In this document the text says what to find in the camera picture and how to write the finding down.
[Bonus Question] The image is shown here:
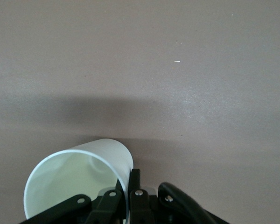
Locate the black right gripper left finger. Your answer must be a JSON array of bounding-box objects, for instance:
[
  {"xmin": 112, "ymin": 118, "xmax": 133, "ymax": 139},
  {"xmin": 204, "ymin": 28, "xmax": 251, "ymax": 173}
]
[{"xmin": 20, "ymin": 179, "xmax": 128, "ymax": 224}]

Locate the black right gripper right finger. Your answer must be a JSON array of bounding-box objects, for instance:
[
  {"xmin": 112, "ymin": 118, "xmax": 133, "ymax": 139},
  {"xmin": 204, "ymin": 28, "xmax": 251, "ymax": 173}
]
[{"xmin": 128, "ymin": 168, "xmax": 228, "ymax": 224}]

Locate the white plastic cup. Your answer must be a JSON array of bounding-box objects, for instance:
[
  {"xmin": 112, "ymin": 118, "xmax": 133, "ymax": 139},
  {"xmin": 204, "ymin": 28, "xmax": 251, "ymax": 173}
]
[{"xmin": 23, "ymin": 138, "xmax": 134, "ymax": 224}]

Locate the brown table cover mat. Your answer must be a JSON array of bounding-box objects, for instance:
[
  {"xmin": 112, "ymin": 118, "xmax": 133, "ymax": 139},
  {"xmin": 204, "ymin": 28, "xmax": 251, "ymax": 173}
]
[{"xmin": 0, "ymin": 0, "xmax": 280, "ymax": 224}]

